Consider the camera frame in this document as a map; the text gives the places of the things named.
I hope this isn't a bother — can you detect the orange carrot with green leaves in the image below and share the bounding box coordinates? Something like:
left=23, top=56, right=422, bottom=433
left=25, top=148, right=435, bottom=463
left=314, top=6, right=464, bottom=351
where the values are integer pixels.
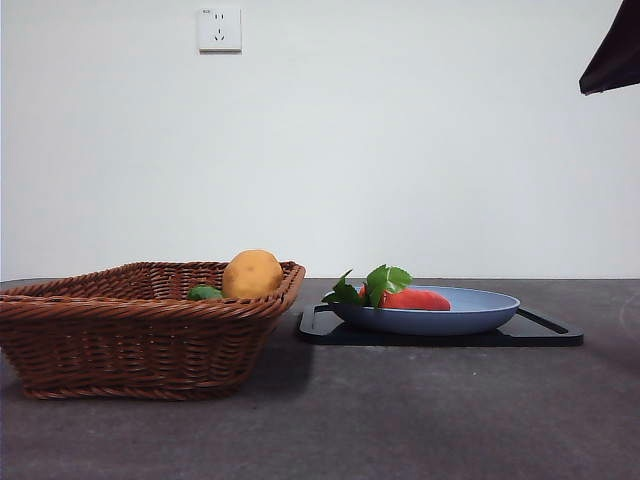
left=322, top=264, right=452, bottom=312

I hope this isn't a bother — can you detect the blue round plate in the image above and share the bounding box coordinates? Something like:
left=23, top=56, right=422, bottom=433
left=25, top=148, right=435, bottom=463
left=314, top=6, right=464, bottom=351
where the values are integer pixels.
left=327, top=287, right=521, bottom=337

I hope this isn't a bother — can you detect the black cutting board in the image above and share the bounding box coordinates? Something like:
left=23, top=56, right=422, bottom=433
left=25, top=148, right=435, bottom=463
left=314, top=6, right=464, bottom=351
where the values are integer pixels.
left=297, top=304, right=585, bottom=347

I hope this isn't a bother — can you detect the yellow-brown potato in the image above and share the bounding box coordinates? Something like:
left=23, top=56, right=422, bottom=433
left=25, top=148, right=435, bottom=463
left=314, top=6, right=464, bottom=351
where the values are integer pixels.
left=222, top=249, right=284, bottom=300

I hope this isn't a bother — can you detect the green chili pepper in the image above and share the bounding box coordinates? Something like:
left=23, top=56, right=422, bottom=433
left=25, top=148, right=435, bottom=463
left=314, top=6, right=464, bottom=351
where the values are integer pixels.
left=187, top=284, right=225, bottom=302

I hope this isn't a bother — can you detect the brown woven wicker basket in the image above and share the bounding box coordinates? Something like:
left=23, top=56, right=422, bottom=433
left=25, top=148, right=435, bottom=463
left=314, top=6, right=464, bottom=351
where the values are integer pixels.
left=0, top=260, right=307, bottom=401

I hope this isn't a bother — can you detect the white wall socket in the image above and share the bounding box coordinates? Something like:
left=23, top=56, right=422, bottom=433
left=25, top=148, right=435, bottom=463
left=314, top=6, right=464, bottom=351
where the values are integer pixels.
left=198, top=7, right=243, bottom=55

